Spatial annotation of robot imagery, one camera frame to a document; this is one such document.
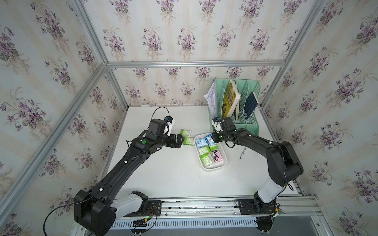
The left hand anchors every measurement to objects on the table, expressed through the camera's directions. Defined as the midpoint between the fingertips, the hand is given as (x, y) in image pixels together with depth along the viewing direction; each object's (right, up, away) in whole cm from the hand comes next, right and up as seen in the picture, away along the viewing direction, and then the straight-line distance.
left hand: (178, 138), depth 77 cm
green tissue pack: (+15, -9, +14) cm, 23 cm away
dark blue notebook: (+50, +20, +28) cm, 61 cm away
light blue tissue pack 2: (+19, -3, +16) cm, 25 cm away
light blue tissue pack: (+14, -5, +16) cm, 22 cm away
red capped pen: (+40, -12, +16) cm, 45 cm away
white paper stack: (+19, +23, +11) cm, 32 cm away
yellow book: (+34, +25, +17) cm, 45 cm away
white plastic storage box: (+21, -18, +11) cm, 30 cm away
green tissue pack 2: (+21, -8, +16) cm, 28 cm away
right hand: (+21, -1, +17) cm, 27 cm away
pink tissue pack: (+22, -13, +12) cm, 28 cm away
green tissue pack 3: (+16, -14, +11) cm, 24 cm away
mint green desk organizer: (+45, +33, +25) cm, 61 cm away
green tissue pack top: (+3, 0, +24) cm, 25 cm away
